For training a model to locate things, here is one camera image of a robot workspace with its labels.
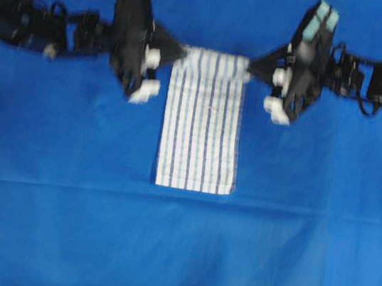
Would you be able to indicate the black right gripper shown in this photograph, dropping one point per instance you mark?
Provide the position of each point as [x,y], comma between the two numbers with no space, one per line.
[295,71]

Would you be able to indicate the blue table cloth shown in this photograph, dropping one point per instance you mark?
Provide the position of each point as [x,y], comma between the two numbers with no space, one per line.
[79,206]

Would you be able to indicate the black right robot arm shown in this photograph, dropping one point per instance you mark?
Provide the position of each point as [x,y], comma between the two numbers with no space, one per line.
[350,76]

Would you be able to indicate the blue striped white towel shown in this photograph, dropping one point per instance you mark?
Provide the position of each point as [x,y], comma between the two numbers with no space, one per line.
[199,143]

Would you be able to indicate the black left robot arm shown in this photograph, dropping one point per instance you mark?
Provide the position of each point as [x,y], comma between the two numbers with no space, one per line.
[55,33]

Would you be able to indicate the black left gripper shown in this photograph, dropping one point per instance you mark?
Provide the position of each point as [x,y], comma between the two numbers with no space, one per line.
[134,31]

